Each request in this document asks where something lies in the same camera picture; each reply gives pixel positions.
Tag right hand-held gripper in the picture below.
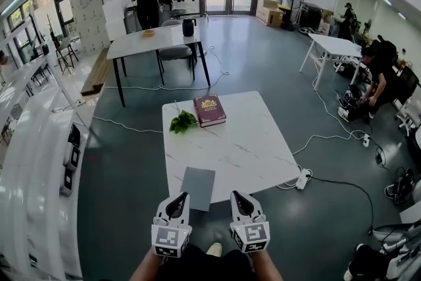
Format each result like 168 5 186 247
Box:
229 190 271 254

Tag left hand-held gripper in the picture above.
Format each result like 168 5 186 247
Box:
151 191 193 259

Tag grey rectangular sheet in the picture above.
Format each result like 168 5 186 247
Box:
180 166 216 212

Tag person's left forearm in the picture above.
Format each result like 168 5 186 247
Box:
130 246 164 281

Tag person's right forearm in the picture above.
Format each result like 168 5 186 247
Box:
251 248 282 281

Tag person's black shorts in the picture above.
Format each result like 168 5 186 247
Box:
157 243 256 281

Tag green leafy sprig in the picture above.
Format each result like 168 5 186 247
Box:
169 100 199 135

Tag dark red hardcover book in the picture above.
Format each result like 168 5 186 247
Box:
193 93 227 128

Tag white shelving unit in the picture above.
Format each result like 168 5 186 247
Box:
0 52 88 279

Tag black backpack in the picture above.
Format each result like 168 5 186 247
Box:
384 167 416 205

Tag wooden platform step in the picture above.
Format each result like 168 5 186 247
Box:
80 47 114 97

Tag grey padded chair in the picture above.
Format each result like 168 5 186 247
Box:
156 19 195 80

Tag marble table with black legs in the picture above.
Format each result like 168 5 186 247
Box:
107 24 211 108

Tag black jug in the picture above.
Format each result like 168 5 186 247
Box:
182 17 197 38

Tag white office chair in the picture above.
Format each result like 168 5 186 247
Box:
394 98 421 136

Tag white desk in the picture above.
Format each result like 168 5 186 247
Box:
299 32 364 91

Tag brown cardboard box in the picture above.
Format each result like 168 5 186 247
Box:
266 9 284 27

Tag black folding chair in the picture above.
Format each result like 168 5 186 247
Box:
53 36 80 76

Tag pale cardboard box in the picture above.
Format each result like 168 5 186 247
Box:
256 0 280 22

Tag black mesh office chair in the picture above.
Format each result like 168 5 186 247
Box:
396 65 421 99

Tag white locker cabinet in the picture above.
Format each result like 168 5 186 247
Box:
68 0 111 55

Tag black headrest office chair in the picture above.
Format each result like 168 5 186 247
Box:
376 34 399 63

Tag white floor cable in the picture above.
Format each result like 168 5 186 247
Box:
291 130 365 157
91 115 164 134
104 45 230 91

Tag black floor cable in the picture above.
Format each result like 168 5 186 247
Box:
309 176 376 236

